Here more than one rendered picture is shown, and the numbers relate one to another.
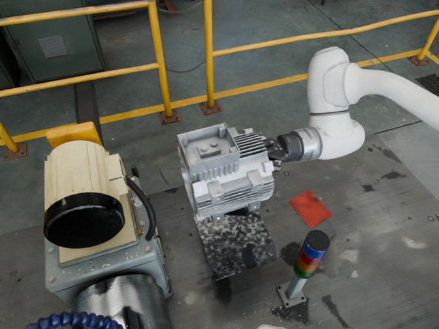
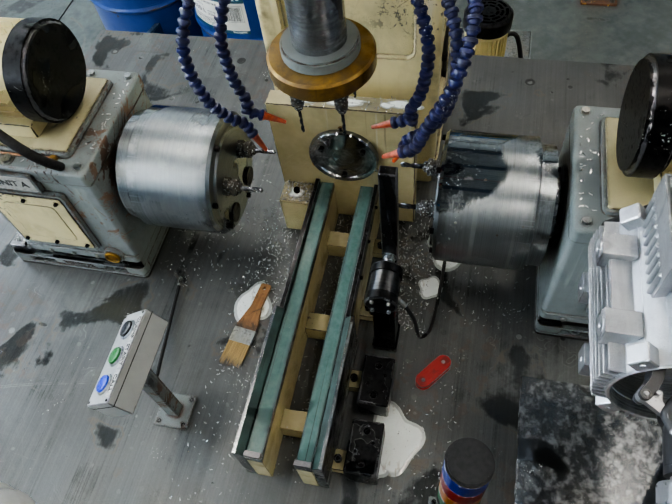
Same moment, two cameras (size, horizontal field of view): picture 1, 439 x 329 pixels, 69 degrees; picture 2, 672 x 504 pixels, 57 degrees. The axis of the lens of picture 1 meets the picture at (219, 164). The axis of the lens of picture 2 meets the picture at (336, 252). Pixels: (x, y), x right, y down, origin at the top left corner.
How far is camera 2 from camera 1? 0.62 m
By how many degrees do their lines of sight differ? 65
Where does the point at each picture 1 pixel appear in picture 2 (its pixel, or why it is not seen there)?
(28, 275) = not seen: hidden behind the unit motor
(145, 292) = (519, 209)
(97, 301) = (528, 148)
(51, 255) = not seen: hidden behind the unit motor
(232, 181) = (629, 283)
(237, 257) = (548, 433)
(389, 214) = not seen: outside the picture
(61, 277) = (584, 120)
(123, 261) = (578, 188)
